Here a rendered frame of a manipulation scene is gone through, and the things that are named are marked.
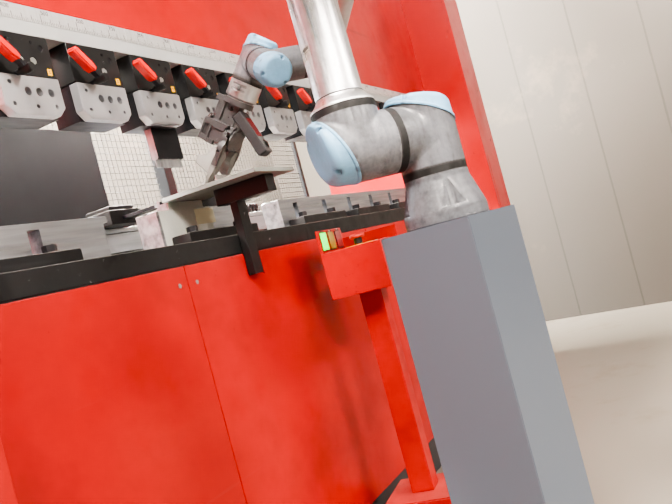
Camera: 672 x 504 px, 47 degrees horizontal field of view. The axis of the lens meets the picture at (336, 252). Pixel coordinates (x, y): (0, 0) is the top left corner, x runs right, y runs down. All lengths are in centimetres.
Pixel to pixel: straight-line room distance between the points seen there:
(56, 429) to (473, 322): 69
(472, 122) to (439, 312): 256
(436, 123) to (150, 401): 71
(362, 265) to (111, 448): 82
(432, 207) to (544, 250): 380
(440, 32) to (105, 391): 289
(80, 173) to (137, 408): 115
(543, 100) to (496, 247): 373
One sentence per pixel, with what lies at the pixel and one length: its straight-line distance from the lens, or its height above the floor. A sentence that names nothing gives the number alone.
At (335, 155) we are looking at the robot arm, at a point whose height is 93.
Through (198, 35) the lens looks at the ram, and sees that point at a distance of 216.
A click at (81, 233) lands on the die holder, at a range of 159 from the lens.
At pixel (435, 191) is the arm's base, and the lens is 132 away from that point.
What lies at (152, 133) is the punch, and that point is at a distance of 189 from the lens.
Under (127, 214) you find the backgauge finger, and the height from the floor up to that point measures 100.
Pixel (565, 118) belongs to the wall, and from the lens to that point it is 497.
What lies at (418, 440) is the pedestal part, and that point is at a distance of 204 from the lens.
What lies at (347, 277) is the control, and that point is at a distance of 192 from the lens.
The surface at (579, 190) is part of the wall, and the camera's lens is 496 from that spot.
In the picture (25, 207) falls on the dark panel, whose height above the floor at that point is 111.
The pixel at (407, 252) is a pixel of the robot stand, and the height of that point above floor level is 74.
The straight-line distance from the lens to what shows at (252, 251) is 180.
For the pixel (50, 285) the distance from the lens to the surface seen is 134.
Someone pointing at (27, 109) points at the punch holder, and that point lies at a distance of 158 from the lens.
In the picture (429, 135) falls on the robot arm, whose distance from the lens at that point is 133.
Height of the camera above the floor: 77
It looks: level
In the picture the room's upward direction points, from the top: 15 degrees counter-clockwise
